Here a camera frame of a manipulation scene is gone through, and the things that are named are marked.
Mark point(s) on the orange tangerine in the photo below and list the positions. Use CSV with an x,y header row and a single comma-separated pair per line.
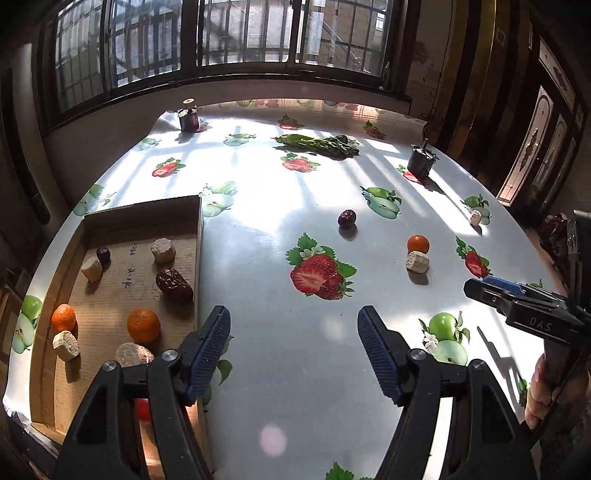
x,y
418,243
143,325

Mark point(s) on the brown wrinkled red date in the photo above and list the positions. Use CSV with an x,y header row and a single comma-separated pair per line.
x,y
174,285

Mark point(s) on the person's right hand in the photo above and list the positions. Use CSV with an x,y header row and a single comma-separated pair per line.
x,y
535,392

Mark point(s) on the small orange kumquat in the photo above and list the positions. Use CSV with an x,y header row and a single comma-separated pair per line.
x,y
63,317

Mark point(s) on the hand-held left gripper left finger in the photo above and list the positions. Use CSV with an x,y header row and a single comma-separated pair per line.
x,y
210,355

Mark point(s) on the dark purple plum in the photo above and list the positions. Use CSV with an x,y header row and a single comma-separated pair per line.
x,y
103,254

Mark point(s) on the red cherry tomato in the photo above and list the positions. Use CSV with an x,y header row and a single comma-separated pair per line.
x,y
143,408

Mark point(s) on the round pinkish cake chunk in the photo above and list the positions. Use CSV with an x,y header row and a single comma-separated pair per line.
x,y
134,354

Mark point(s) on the green leafy vegetable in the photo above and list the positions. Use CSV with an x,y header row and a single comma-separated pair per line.
x,y
318,145

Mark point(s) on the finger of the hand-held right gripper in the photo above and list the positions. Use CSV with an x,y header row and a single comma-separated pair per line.
x,y
505,286
485,291

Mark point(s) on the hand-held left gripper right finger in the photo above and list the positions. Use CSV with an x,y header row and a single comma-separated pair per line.
x,y
381,360

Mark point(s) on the fruit printed tablecloth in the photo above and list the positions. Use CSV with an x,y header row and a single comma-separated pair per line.
x,y
277,221

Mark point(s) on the dark wrinkled red date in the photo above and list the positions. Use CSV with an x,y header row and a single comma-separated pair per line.
x,y
347,218

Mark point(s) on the dark carved wooden furniture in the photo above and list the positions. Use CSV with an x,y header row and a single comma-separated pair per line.
x,y
554,240

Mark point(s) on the square beige cake chunk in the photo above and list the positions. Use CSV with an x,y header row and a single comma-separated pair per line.
x,y
92,269

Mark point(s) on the shallow cardboard box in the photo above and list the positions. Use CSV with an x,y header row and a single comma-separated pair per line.
x,y
115,295

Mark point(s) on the beige cylindrical cake chunk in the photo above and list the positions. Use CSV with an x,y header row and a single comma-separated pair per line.
x,y
66,345
163,249
417,261

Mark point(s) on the wooden glazed door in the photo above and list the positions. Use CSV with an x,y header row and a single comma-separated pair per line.
x,y
540,152

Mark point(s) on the barred window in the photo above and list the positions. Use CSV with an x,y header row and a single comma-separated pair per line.
x,y
221,37

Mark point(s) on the wooden thread spool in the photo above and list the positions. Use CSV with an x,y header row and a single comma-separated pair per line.
x,y
188,102

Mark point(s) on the green bottle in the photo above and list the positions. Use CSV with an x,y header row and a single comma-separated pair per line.
x,y
387,70

